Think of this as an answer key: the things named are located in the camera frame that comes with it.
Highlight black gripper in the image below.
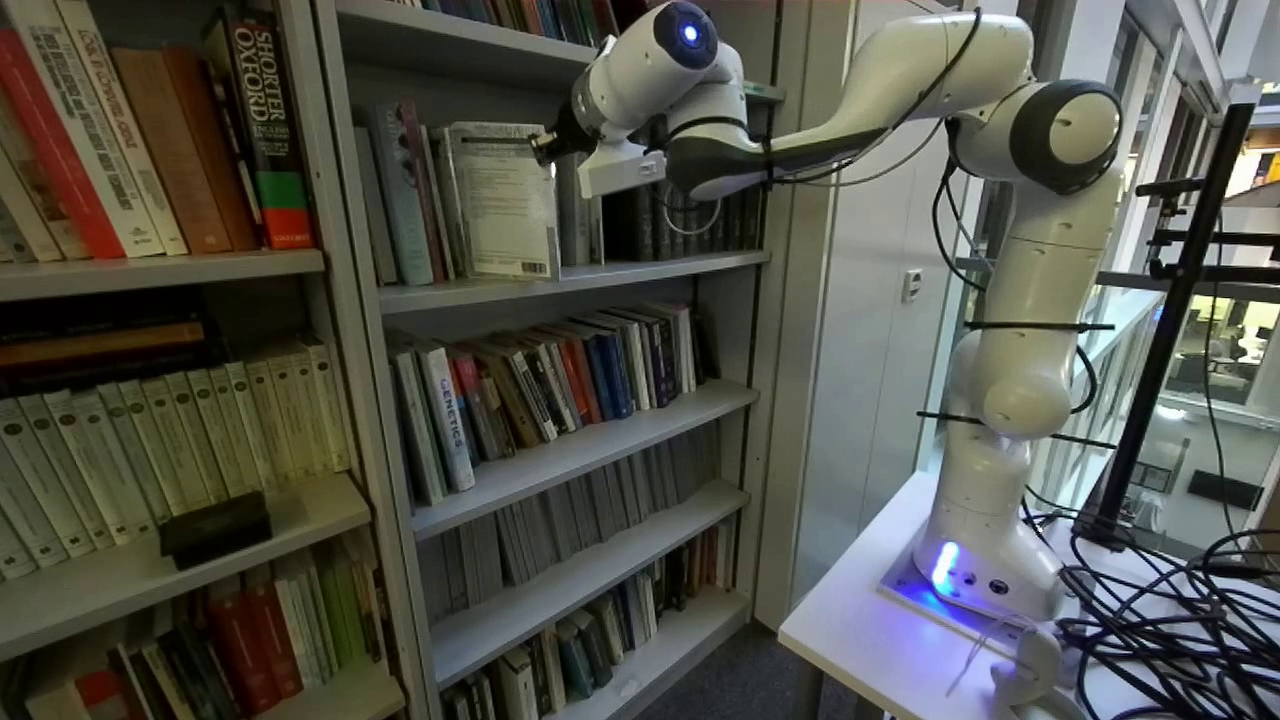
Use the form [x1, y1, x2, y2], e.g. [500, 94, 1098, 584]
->
[532, 114, 598, 166]

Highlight white patterned journal booklet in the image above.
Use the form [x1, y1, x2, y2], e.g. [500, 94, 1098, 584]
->
[444, 121, 560, 282]

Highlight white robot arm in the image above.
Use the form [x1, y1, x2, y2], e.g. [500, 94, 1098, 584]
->
[532, 0, 1126, 626]

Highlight dark book row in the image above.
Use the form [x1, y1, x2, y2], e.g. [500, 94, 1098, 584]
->
[604, 185, 768, 262]

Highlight maroon Horizonte German book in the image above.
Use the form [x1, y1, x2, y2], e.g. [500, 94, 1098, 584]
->
[395, 101, 453, 286]

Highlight light blue tall book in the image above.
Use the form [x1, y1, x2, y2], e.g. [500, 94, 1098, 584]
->
[369, 103, 436, 287]

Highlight colourful book row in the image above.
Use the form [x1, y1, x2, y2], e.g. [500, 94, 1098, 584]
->
[388, 305, 716, 508]

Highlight black green red book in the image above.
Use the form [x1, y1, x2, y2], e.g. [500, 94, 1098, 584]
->
[205, 5, 315, 251]

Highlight brown hardcover book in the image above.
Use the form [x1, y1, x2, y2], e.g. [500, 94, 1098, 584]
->
[112, 49, 257, 256]

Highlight red hardcover book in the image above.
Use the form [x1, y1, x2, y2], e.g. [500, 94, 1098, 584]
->
[0, 29, 124, 262]

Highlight black lying book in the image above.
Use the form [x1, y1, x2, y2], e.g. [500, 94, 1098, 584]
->
[161, 493, 273, 567]

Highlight grey metal bookshelf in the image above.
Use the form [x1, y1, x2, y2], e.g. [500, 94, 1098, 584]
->
[313, 0, 763, 720]

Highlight grey neighbouring bookshelf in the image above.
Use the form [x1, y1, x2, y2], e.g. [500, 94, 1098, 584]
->
[0, 0, 404, 720]

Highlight white volume row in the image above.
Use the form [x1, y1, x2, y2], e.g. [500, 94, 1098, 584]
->
[0, 345, 351, 584]

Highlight black tripod stand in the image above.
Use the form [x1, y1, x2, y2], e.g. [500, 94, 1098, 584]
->
[1075, 86, 1260, 547]

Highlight black cable bundle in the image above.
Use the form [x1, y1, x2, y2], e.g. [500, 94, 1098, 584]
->
[1021, 475, 1280, 720]

